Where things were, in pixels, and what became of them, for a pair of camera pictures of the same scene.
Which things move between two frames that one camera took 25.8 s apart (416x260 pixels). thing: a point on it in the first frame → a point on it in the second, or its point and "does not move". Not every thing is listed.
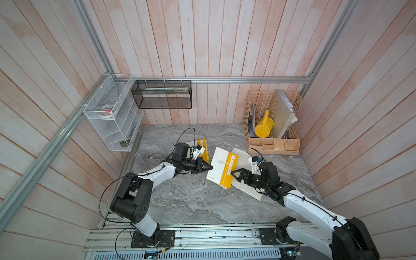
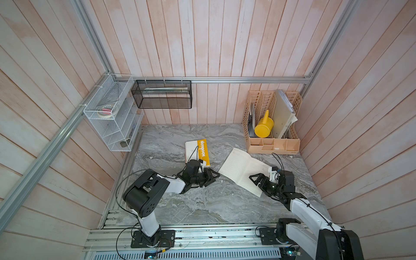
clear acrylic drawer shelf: (115, 115) does not move
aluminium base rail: (193, 241) does not move
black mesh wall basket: (162, 94) does not move
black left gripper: (200, 163) → (211, 179)
